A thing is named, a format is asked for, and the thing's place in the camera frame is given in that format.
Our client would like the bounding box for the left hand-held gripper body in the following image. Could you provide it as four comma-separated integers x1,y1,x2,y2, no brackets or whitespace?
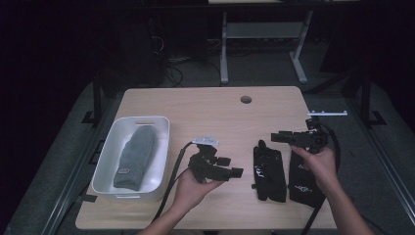
188,135,231,183

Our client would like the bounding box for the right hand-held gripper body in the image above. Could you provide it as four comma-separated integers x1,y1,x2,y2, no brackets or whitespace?
293,111,348,155

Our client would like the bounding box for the black glove with glossy print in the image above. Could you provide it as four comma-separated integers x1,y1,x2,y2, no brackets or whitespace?
252,139,288,204

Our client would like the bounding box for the black glove with small logo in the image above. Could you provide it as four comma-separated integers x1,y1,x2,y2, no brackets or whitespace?
288,150,327,209

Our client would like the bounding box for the grey mitten with label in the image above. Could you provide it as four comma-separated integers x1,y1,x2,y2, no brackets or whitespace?
114,124,159,189

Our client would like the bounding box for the white plastic bin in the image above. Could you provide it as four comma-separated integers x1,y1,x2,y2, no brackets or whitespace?
91,116,171,203

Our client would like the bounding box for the person's left hand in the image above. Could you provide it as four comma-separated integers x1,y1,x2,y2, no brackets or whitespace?
171,168,227,213

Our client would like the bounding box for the person's right hand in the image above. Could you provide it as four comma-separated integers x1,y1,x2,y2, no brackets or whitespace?
290,145,341,198

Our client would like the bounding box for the black metal stand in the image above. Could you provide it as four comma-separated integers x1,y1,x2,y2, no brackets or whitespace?
358,70,388,129
81,72,106,127

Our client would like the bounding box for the dark computer tower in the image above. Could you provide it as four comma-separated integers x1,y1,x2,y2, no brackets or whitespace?
106,14,170,89

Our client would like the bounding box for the right hand-held gripper cable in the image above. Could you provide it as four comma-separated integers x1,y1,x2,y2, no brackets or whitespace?
299,120,343,235

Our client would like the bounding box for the hand-held gripper cable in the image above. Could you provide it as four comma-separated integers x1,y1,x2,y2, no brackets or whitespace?
299,120,343,235
151,140,194,223

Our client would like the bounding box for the left hand-held gripper cable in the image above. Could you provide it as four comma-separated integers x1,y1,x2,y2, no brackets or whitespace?
151,140,194,223

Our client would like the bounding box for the aluminium floor rail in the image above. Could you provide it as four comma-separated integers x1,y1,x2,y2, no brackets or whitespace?
346,96,415,228
40,96,118,235

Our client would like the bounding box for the bundle of floor cables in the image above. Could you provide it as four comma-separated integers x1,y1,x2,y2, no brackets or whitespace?
150,33,223,88

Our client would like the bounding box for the white metal desk frame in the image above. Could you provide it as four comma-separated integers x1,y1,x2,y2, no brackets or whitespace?
218,9,315,86

